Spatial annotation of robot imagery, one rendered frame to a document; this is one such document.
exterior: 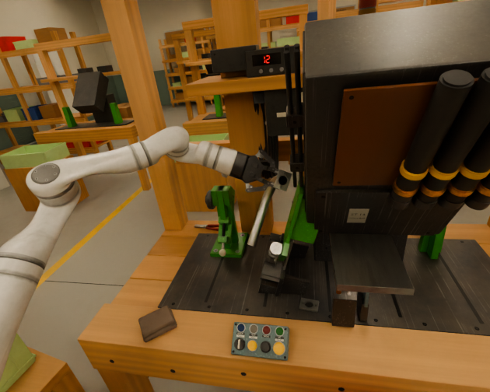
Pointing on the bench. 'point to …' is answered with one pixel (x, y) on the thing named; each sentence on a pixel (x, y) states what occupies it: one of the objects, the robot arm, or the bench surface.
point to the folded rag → (157, 323)
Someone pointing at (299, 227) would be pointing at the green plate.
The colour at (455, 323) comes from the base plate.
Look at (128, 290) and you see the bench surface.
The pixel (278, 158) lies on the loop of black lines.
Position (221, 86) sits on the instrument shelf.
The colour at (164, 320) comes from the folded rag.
